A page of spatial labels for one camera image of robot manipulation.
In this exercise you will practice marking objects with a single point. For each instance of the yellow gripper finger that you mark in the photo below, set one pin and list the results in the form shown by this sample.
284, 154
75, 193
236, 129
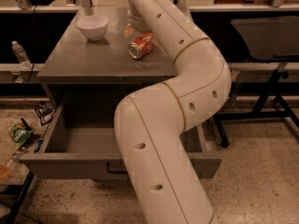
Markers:
128, 30

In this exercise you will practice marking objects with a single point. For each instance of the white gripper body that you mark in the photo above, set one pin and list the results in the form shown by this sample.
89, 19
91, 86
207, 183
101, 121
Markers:
139, 26

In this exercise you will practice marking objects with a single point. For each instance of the red coke can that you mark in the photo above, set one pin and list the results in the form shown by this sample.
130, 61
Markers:
141, 46

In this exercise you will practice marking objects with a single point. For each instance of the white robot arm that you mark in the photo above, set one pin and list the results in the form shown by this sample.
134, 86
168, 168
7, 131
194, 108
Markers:
148, 123

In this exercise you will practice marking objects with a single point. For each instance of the open grey top drawer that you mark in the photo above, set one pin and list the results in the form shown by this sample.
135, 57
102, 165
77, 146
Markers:
81, 138

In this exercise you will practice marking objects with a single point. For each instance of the white ceramic bowl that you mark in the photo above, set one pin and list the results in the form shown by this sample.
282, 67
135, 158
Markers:
93, 27

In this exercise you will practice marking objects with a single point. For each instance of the grey metal cabinet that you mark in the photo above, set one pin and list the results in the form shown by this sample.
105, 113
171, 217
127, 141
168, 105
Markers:
78, 60

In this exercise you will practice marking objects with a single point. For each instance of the clear plastic water bottle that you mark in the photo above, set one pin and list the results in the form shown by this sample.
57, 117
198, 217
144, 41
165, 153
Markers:
21, 55

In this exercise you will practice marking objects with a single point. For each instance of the dark snack packet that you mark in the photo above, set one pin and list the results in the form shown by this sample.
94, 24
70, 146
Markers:
44, 113

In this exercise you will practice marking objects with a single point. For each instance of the blue snack packet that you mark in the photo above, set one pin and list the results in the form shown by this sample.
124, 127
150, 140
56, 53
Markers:
38, 146

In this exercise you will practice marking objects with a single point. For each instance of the green chip bag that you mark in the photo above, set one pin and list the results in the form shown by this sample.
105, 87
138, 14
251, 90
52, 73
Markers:
20, 133

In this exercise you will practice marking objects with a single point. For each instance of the black table leg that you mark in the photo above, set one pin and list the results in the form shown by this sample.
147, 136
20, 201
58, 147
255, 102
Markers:
20, 197

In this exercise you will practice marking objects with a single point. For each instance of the black drawer handle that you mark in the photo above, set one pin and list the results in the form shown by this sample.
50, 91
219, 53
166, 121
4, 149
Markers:
115, 169

